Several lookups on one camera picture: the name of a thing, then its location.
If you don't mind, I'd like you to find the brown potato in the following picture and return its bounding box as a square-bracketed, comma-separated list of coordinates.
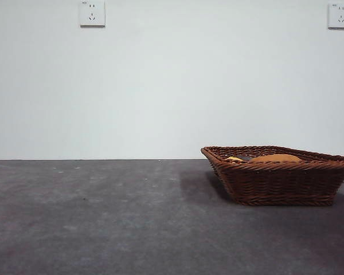
[248, 154, 303, 164]

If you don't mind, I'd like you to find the brown wicker basket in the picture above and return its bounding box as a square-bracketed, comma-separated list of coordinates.
[200, 146, 344, 207]

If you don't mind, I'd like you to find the white wall socket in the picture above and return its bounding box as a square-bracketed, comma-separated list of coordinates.
[327, 3, 344, 30]
[79, 0, 106, 28]

